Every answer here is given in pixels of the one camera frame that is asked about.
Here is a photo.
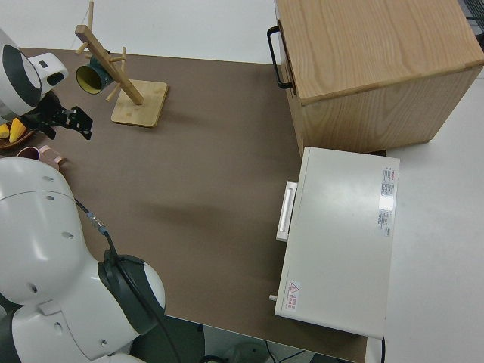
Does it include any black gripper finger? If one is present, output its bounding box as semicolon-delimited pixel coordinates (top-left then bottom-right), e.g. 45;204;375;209
22;118;57;140
69;106;94;141

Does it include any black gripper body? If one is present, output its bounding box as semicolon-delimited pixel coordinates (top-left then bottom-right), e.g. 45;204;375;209
25;92;73;126

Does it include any pink mug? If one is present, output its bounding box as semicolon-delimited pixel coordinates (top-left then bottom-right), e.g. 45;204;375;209
17;144;67;170

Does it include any brown wicker basket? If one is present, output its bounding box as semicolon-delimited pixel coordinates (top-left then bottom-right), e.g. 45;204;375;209
0;126;39;150

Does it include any dark teal mug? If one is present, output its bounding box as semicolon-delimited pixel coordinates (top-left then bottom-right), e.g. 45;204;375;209
75;55;114;95

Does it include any wooden mug tree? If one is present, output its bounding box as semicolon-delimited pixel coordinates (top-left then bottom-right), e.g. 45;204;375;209
73;1;169;129

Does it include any brown table mat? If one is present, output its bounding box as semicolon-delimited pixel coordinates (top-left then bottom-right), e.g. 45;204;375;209
18;47;386;363

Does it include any red triangle warning sticker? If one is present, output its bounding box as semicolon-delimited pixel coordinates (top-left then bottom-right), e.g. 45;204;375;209
287;281;302;310

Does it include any white toaster oven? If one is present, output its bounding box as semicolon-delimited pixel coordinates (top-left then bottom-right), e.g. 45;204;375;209
268;146;401;340

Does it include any wooden drawer cabinet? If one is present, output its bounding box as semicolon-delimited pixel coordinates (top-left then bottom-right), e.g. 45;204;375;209
274;0;484;154

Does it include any white text label sticker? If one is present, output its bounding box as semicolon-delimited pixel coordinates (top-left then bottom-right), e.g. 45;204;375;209
377;168;399;238

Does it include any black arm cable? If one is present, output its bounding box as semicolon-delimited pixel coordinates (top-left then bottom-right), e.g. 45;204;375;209
73;198;182;363

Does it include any black drawer handle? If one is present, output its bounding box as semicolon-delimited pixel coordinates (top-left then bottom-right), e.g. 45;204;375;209
266;25;295;89

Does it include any white oven door handle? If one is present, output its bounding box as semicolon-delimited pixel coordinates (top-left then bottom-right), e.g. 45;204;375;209
275;181;299;243

